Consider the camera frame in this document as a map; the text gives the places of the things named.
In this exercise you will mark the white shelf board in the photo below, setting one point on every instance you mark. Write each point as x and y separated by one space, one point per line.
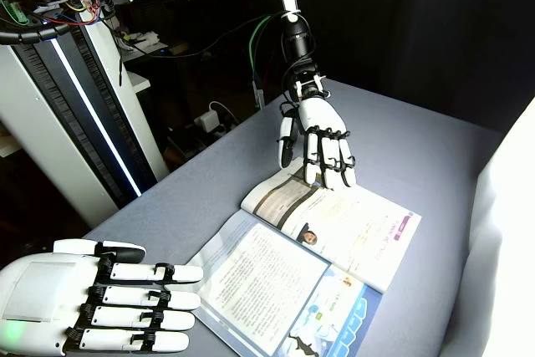
138 81

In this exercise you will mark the white crumpled cloth pile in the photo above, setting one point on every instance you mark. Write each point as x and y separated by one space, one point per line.
144 38

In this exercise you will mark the white fabric screen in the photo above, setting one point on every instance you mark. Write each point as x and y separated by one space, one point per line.
510 227

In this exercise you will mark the white power adapter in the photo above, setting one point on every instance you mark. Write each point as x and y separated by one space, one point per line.
210 120

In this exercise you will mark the illustrated book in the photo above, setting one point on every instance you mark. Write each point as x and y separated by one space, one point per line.
292 256

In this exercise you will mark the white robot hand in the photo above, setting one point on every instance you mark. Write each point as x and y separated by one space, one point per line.
46 290
319 114

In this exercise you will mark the black backdrop curtain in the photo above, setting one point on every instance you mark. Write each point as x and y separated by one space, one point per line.
418 18

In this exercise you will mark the grey table cloth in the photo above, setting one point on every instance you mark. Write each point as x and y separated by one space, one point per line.
401 156

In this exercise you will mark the white robot body column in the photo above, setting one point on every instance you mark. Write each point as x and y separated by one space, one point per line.
50 123

